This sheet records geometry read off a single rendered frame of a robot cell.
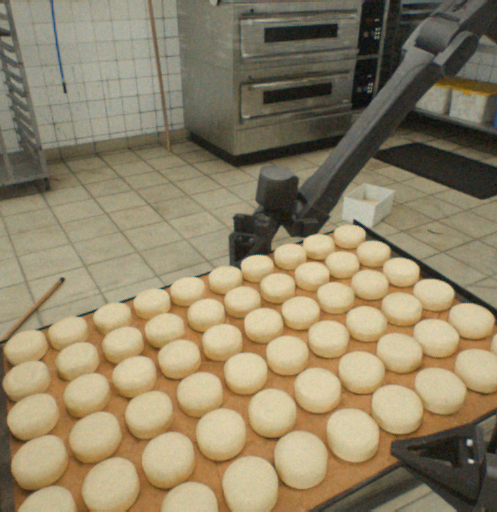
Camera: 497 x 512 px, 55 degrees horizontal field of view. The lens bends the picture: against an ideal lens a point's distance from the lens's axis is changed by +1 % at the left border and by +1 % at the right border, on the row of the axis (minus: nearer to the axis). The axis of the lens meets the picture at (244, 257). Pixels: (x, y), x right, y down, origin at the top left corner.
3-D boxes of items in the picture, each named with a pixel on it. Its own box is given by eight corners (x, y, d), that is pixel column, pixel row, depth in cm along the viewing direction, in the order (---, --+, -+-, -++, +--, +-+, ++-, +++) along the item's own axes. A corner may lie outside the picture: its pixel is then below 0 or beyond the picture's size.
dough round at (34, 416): (45, 397, 56) (40, 385, 55) (69, 418, 53) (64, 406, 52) (4, 426, 53) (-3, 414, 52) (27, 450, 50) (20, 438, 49)
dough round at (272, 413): (243, 432, 50) (241, 420, 49) (257, 396, 54) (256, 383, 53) (289, 444, 48) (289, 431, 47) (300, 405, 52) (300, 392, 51)
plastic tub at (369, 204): (372, 228, 299) (375, 205, 291) (340, 219, 311) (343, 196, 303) (391, 212, 320) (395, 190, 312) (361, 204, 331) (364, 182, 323)
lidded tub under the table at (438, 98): (410, 106, 480) (414, 79, 467) (443, 101, 500) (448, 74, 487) (440, 114, 452) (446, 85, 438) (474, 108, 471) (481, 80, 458)
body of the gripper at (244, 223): (230, 217, 80) (244, 198, 86) (234, 267, 85) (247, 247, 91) (267, 221, 78) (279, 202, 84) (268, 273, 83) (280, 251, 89)
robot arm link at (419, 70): (486, 46, 77) (441, 30, 85) (470, 24, 73) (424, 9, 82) (314, 248, 91) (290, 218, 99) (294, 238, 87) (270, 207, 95)
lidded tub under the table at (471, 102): (443, 115, 450) (449, 86, 437) (475, 108, 471) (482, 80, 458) (479, 124, 422) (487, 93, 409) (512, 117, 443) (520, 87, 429)
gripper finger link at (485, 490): (385, 497, 46) (494, 526, 43) (392, 448, 42) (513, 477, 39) (390, 438, 51) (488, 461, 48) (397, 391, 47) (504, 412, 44)
